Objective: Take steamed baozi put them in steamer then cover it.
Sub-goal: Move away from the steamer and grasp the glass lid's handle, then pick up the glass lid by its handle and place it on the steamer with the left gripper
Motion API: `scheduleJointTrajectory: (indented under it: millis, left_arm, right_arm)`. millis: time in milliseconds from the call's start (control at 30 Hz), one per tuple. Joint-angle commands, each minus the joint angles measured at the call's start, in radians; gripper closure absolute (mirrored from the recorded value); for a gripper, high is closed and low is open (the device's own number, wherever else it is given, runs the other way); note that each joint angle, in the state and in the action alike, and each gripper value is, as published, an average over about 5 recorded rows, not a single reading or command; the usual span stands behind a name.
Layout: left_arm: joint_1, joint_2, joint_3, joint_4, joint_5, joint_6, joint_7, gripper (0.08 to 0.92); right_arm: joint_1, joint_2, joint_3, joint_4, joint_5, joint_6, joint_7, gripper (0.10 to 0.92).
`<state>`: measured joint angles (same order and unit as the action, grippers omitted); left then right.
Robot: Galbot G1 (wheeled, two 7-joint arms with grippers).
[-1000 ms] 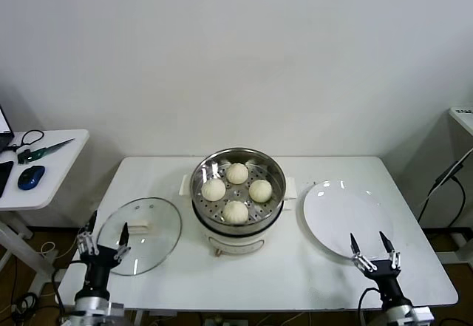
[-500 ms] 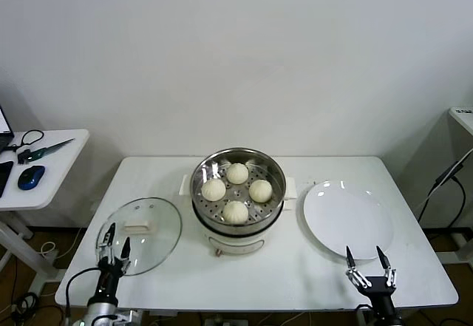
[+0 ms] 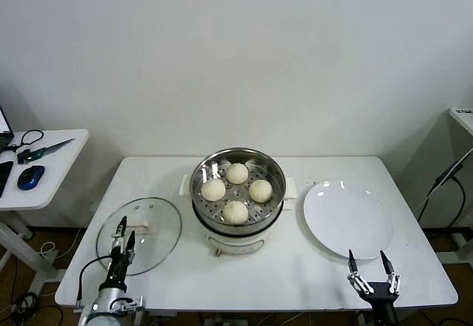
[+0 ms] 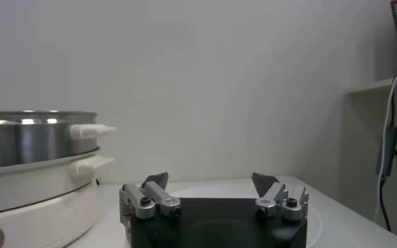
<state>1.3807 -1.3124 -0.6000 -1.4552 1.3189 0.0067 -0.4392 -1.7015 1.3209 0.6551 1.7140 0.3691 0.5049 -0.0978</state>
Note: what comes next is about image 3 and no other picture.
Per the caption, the glass lid with cream handle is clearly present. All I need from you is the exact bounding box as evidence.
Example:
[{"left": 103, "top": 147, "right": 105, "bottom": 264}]
[{"left": 95, "top": 197, "right": 183, "bottom": 276}]

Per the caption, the open laptop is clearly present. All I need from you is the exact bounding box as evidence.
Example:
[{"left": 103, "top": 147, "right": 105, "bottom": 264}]
[{"left": 0, "top": 106, "right": 15, "bottom": 150}]

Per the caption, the white floor cable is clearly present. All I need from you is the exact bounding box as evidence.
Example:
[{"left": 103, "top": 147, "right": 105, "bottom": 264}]
[{"left": 38, "top": 225, "right": 83, "bottom": 259}]

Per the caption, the cream electric cooking pot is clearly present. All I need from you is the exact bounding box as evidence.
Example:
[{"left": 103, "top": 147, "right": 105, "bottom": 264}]
[{"left": 178, "top": 174, "right": 298, "bottom": 259}]

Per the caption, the blue computer mouse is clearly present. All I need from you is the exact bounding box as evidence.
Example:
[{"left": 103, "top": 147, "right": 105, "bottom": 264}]
[{"left": 17, "top": 165, "right": 46, "bottom": 191}]

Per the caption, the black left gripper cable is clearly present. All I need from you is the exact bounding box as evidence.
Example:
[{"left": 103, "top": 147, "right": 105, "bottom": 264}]
[{"left": 77, "top": 254, "right": 112, "bottom": 305}]

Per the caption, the white steamed baozi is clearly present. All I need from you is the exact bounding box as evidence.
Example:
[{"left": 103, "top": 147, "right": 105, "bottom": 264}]
[
  {"left": 248, "top": 179, "right": 273, "bottom": 203},
  {"left": 222, "top": 200, "right": 249, "bottom": 225},
  {"left": 225, "top": 162, "right": 249, "bottom": 186},
  {"left": 201, "top": 177, "right": 226, "bottom": 201}
]

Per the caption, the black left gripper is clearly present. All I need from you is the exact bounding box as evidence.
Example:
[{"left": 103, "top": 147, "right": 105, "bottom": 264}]
[{"left": 106, "top": 215, "right": 137, "bottom": 291}]

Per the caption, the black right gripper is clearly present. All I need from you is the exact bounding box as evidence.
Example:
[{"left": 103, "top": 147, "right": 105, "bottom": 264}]
[{"left": 347, "top": 250, "right": 402, "bottom": 326}]

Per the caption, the white table with label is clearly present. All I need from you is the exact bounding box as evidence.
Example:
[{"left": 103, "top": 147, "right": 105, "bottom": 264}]
[{"left": 449, "top": 106, "right": 473, "bottom": 135}]

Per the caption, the black floor cable bundle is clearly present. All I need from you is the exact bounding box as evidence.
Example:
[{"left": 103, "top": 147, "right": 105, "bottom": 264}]
[{"left": 7, "top": 291, "right": 64, "bottom": 326}]

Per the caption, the white table base frame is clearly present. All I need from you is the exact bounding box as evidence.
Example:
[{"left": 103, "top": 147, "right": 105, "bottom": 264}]
[{"left": 435, "top": 229, "right": 473, "bottom": 266}]

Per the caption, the white floor power strip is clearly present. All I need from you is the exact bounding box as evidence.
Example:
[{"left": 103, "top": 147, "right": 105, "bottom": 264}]
[{"left": 205, "top": 314, "right": 252, "bottom": 326}]

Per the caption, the white side table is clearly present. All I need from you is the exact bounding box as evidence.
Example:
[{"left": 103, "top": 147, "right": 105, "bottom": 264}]
[{"left": 0, "top": 129, "right": 89, "bottom": 297}]

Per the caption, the black looped cable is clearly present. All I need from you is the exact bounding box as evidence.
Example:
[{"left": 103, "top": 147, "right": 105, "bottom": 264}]
[{"left": 10, "top": 129, "right": 44, "bottom": 153}]

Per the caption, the white round plate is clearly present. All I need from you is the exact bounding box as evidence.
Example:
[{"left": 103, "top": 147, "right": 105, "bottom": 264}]
[{"left": 302, "top": 180, "right": 393, "bottom": 260}]

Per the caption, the stainless steel steamer basket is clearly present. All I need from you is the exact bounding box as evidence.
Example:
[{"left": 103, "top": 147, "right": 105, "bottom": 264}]
[{"left": 189, "top": 148, "right": 286, "bottom": 231}]

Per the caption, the black flat device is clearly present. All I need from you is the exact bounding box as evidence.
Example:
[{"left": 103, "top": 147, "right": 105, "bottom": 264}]
[{"left": 0, "top": 161, "right": 14, "bottom": 197}]

